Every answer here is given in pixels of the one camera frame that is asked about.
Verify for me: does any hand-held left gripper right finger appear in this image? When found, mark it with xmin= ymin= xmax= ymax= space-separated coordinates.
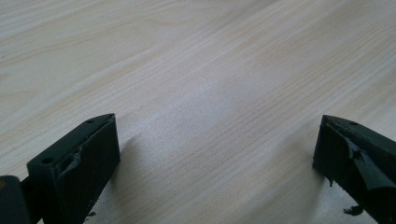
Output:
xmin=312 ymin=114 xmax=396 ymax=224

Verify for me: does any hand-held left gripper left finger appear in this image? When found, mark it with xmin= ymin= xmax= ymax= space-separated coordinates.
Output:
xmin=26 ymin=113 xmax=121 ymax=224

